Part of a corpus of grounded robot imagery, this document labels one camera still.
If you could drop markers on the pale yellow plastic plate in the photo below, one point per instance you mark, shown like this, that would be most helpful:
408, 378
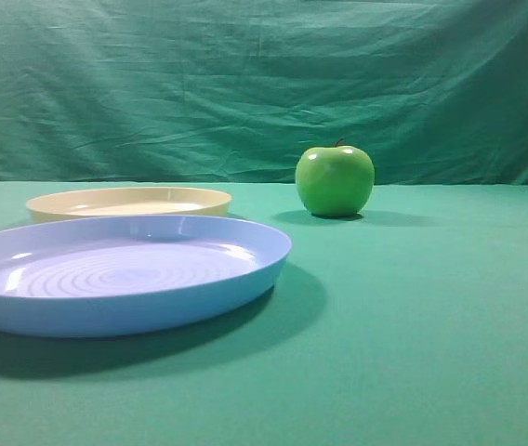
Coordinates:
128, 201

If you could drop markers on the blue plastic plate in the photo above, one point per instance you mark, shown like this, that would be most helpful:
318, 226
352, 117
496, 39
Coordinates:
127, 275

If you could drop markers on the green apple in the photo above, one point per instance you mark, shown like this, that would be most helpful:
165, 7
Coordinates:
334, 181

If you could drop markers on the green backdrop cloth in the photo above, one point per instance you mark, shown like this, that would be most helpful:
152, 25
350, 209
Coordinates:
436, 92

